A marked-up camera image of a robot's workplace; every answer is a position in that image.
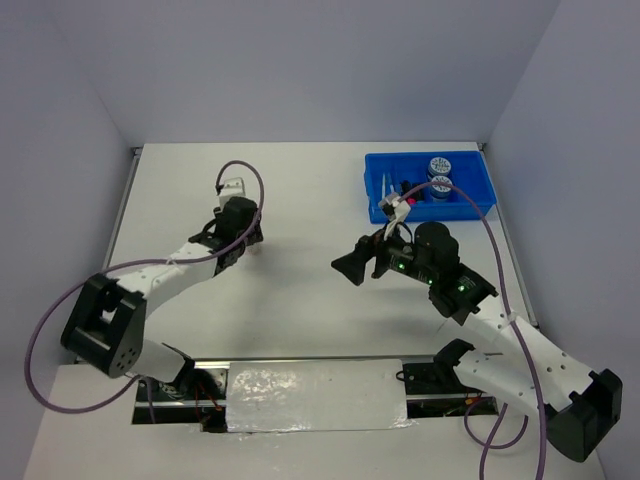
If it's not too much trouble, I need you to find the pink capped eraser bottle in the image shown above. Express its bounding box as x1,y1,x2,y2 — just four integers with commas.
246,243,262,255

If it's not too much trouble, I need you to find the blue patterned round jar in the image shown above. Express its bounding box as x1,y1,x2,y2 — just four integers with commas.
427,156,452,178

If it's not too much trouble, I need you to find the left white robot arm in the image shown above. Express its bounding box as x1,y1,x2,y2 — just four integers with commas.
61,196,263,399

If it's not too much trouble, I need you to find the blue labelled tub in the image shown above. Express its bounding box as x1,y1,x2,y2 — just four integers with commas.
429,176,453,202

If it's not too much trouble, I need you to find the silver foil plate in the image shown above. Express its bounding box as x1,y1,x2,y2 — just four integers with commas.
226,359,410,433

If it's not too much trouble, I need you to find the pink black highlighter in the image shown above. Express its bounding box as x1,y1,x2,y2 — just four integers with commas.
400,180,422,205

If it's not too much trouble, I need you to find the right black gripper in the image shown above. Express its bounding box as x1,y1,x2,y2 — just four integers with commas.
331,218,436,285

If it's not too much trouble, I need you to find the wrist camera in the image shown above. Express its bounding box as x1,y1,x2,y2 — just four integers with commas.
378,192,411,240
216,177,246,209

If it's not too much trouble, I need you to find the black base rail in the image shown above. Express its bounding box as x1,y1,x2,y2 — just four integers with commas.
132,357,498,434

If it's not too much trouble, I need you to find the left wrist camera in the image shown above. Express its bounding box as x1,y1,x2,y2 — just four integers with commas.
216,177,246,209

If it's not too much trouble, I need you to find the blue divided plastic bin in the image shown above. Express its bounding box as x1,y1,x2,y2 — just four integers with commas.
364,151,497,224

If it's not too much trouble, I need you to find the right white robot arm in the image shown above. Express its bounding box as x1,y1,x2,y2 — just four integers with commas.
331,222,623,462

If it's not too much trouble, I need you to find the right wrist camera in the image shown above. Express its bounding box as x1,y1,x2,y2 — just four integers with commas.
378,192,411,240

